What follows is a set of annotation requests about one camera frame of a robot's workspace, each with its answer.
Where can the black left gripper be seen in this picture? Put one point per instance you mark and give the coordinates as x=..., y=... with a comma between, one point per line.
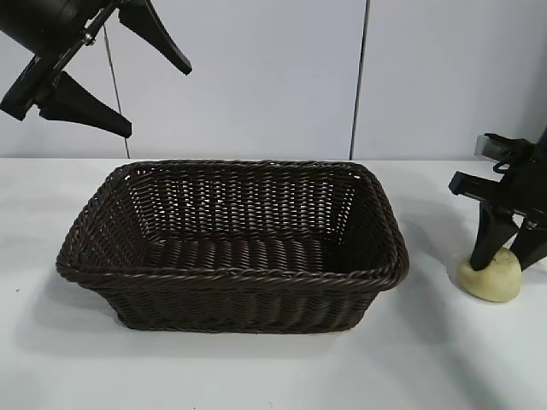
x=47, y=25

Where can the dark brown woven basket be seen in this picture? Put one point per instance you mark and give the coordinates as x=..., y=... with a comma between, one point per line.
x=239, y=294

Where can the pale yellow egg yolk pastry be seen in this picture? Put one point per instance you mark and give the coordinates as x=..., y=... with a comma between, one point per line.
x=491, y=286

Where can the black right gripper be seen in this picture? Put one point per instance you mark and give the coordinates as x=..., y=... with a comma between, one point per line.
x=530, y=188

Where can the grey right wrist camera bracket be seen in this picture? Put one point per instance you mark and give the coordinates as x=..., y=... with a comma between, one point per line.
x=485, y=145

